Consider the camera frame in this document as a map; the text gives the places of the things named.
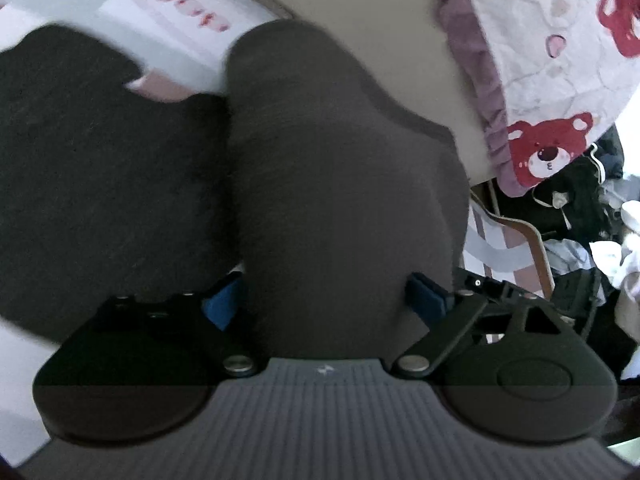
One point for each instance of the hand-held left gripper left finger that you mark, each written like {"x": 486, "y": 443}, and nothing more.
{"x": 222, "y": 305}

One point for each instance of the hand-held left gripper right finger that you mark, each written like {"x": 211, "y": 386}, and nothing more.
{"x": 425, "y": 300}

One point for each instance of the brown knitted sweater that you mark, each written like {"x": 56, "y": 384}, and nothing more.
{"x": 325, "y": 185}

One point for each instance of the pile of dark clothes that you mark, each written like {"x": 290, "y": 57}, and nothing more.
{"x": 575, "y": 185}

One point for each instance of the white crumpled cloth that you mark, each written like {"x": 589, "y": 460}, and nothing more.
{"x": 615, "y": 260}

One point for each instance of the beige bed base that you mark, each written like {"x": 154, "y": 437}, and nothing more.
{"x": 400, "y": 60}

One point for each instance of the bear printed quilt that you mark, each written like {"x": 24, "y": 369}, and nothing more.
{"x": 540, "y": 35}

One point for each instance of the checked printed mat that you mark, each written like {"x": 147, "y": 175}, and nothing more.
{"x": 165, "y": 20}

